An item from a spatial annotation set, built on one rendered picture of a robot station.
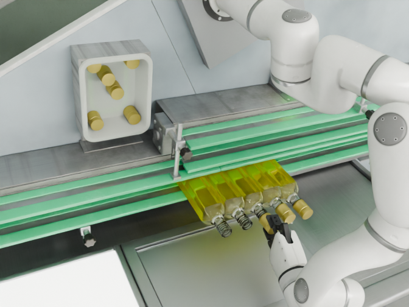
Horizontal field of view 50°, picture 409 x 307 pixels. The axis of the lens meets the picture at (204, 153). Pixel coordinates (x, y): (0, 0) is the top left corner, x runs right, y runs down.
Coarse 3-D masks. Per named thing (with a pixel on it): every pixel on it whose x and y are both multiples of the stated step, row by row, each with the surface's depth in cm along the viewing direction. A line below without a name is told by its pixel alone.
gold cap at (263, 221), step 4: (260, 216) 110; (264, 216) 110; (260, 220) 110; (264, 220) 110; (264, 224) 109; (268, 224) 108; (268, 228) 108; (272, 228) 108; (268, 232) 108; (272, 232) 109
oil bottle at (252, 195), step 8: (240, 168) 122; (232, 176) 119; (240, 176) 120; (248, 176) 120; (240, 184) 117; (248, 184) 117; (240, 192) 115; (248, 192) 114; (256, 192) 115; (248, 200) 113; (256, 200) 113; (248, 208) 114
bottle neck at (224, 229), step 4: (220, 216) 109; (216, 220) 108; (220, 220) 108; (224, 220) 108; (216, 224) 108; (220, 224) 107; (224, 224) 107; (220, 228) 106; (224, 228) 106; (228, 228) 106; (220, 232) 106; (224, 232) 105; (228, 232) 107; (224, 236) 107
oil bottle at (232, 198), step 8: (208, 176) 118; (216, 176) 118; (224, 176) 118; (216, 184) 115; (224, 184) 116; (232, 184) 116; (216, 192) 114; (224, 192) 113; (232, 192) 114; (224, 200) 111; (232, 200) 111; (240, 200) 112; (232, 208) 110; (240, 208) 111; (224, 216) 114; (232, 216) 112
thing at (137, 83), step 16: (112, 64) 108; (144, 64) 106; (80, 80) 99; (96, 80) 109; (128, 80) 113; (144, 80) 109; (80, 96) 102; (96, 96) 111; (128, 96) 115; (144, 96) 111; (112, 112) 116; (144, 112) 113; (112, 128) 114; (128, 128) 115; (144, 128) 115
